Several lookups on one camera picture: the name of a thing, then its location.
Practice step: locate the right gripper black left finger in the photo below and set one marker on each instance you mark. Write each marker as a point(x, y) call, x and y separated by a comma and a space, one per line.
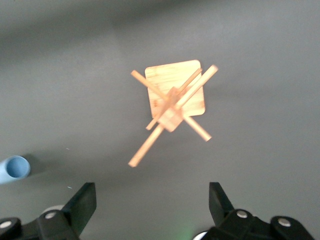
point(75, 212)

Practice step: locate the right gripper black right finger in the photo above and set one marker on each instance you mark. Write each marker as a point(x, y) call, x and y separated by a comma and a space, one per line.
point(225, 217)

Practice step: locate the light blue plastic cup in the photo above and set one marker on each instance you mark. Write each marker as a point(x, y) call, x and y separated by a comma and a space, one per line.
point(15, 167)

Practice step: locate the wooden cup rack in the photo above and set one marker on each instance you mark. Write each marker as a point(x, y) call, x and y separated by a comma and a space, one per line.
point(175, 100)

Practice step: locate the dark grey table mat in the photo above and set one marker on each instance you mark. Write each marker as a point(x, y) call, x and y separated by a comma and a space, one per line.
point(250, 75)

